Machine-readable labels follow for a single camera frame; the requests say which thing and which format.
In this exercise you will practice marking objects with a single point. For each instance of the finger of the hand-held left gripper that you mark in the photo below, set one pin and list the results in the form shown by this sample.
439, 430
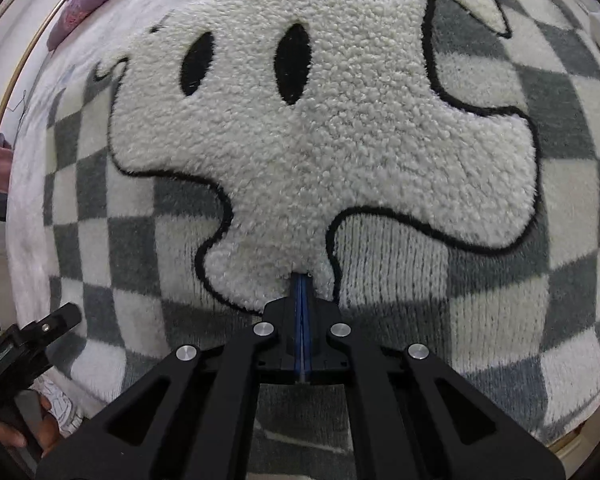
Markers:
62, 317

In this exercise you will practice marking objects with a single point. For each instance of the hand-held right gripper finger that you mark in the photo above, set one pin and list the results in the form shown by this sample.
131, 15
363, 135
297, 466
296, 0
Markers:
299, 330
306, 330

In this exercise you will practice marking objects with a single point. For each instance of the grey white checkered cardigan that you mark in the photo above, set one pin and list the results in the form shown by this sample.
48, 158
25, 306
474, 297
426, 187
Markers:
330, 160

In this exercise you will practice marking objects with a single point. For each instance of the person's left hand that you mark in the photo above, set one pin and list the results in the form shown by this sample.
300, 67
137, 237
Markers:
10, 436

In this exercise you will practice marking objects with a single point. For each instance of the white striped cloth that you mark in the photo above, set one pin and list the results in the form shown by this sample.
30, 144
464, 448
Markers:
60, 402

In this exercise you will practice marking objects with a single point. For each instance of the bed with pale floral sheet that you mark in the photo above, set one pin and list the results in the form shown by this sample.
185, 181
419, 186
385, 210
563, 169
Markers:
27, 205

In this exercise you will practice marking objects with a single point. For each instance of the wooden barre rail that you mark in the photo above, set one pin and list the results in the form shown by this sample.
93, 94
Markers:
20, 76

